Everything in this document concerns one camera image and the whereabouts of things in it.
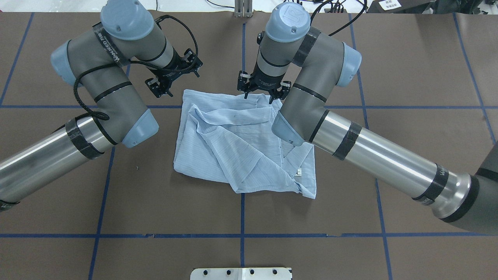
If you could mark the aluminium frame post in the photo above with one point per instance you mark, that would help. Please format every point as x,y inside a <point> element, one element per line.
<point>243,8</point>

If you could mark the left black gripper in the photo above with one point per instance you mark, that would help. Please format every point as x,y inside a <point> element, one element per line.
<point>170,69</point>

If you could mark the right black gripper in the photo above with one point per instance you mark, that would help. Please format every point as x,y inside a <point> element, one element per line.
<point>265,82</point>

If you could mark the white pedestal column with base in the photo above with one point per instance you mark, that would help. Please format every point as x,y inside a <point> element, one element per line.
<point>254,273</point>

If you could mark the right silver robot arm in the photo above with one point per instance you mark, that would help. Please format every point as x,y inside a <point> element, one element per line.
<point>300,65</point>

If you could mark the light blue button-up shirt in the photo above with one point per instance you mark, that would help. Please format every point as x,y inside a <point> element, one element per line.
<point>229,139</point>

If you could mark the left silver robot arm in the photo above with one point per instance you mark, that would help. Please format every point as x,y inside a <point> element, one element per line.
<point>93,64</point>

